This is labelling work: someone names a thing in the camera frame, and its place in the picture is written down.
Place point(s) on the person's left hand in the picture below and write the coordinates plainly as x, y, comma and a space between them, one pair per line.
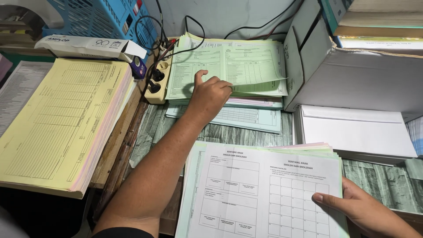
206, 99

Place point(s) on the person's right hand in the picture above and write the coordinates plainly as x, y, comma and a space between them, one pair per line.
358, 208

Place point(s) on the green form sheet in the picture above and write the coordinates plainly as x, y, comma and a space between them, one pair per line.
251, 61

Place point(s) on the stack of white printed forms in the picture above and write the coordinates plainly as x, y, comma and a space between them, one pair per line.
251, 195

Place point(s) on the pile of green forms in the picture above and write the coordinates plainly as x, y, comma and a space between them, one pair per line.
185, 69

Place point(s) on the light blue form sheet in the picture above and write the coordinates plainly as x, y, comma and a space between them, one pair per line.
251, 117

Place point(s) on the cream power strip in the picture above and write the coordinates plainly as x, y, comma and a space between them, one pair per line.
162, 81

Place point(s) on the round black plug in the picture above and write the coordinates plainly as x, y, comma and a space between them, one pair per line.
158, 75
154, 88

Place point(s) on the small dark blue box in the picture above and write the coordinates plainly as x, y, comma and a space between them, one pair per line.
138, 67

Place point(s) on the stack of white envelopes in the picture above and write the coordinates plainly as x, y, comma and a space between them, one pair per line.
353, 132

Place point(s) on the bluish paper stack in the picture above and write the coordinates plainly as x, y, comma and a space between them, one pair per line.
415, 135

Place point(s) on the wooden desk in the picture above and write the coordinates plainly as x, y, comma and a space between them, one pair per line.
122, 142

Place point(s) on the white envelope carton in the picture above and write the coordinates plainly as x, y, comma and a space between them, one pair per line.
89, 46

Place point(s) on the white cardboard box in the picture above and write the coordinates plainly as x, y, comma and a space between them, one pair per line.
347, 76

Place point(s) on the blue plastic basket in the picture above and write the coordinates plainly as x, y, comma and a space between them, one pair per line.
99, 18

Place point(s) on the thick yellow form pad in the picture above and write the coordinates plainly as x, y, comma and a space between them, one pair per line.
62, 122

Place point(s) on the black sleeve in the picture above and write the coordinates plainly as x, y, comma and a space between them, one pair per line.
127, 233

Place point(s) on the stack of books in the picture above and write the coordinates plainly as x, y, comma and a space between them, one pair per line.
376, 23

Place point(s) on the grey printed sheet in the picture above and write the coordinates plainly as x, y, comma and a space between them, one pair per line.
19, 92

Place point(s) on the white curved appliance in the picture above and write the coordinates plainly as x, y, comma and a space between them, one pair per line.
29, 10

